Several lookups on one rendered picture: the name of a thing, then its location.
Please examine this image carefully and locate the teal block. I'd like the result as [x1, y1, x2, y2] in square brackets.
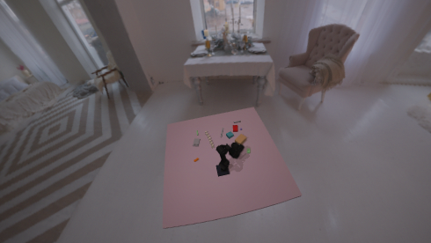
[226, 132, 234, 139]

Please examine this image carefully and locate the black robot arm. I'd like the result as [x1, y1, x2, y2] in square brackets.
[216, 143, 244, 172]

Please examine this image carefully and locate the large brown cube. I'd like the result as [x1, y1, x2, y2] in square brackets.
[235, 134, 247, 144]

